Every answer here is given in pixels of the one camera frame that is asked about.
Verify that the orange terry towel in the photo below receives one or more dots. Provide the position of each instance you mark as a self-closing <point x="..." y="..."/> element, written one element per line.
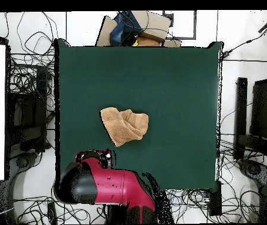
<point x="123" y="126"/>

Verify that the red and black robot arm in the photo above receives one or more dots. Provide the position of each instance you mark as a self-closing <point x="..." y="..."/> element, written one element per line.
<point x="114" y="185"/>

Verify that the dark green table cloth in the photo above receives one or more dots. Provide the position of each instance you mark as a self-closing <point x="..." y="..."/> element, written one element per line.
<point x="170" y="93"/>

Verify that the orange-brown cloth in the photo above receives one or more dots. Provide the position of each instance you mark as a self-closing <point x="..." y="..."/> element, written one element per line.
<point x="149" y="42"/>

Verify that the blue jeans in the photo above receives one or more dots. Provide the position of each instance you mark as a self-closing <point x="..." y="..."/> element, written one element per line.
<point x="123" y="30"/>

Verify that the brown cardboard sheet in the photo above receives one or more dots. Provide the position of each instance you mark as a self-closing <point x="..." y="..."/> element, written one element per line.
<point x="105" y="32"/>

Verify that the brown cardboard box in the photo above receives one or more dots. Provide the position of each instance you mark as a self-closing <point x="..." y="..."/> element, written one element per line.
<point x="154" y="23"/>

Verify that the black equipment stand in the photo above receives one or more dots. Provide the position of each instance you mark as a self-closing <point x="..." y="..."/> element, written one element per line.
<point x="30" y="112"/>

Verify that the black power strip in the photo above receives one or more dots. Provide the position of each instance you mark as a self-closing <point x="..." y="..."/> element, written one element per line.
<point x="215" y="201"/>

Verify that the dark-framed white board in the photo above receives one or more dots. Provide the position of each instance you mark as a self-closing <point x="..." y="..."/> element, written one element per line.
<point x="195" y="25"/>

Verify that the black wheeled stand base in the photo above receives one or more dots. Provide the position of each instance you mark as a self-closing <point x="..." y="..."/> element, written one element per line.
<point x="23" y="163"/>

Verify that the black chair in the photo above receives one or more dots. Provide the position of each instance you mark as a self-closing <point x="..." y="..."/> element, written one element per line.
<point x="263" y="110"/>

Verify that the black upright post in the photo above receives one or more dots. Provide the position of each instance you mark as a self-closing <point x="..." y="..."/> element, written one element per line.
<point x="241" y="112"/>

